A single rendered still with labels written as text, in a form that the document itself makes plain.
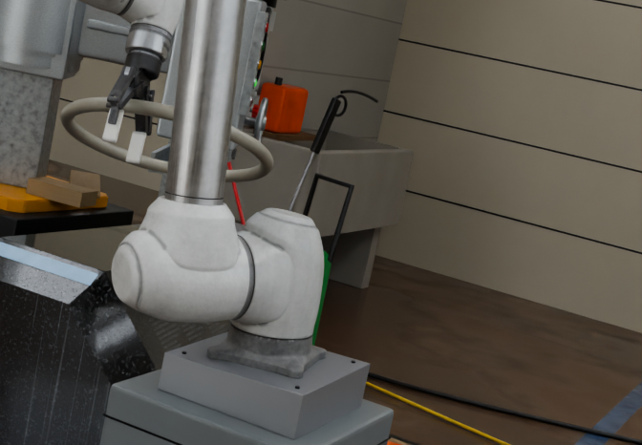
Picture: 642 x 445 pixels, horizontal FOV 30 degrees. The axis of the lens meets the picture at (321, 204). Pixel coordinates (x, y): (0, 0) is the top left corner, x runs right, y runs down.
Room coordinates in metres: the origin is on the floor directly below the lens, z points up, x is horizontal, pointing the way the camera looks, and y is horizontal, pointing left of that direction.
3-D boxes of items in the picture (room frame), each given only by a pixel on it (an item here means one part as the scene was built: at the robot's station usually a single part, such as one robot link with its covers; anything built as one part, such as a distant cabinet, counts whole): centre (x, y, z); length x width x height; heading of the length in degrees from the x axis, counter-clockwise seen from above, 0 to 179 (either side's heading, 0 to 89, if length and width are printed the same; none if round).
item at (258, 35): (3.29, 0.26, 1.35); 0.08 x 0.03 x 0.28; 0
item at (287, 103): (6.72, 0.30, 1.00); 0.50 x 0.22 x 0.33; 156
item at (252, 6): (3.44, 0.38, 1.30); 0.36 x 0.22 x 0.45; 0
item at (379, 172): (6.74, 0.06, 0.43); 1.30 x 0.62 x 0.86; 156
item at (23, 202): (3.92, 1.02, 0.76); 0.49 x 0.49 x 0.05; 64
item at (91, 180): (4.01, 0.80, 0.80); 0.20 x 0.10 x 0.05; 15
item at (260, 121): (3.48, 0.26, 1.18); 0.15 x 0.10 x 0.15; 0
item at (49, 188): (3.77, 0.82, 0.81); 0.20 x 0.10 x 0.05; 72
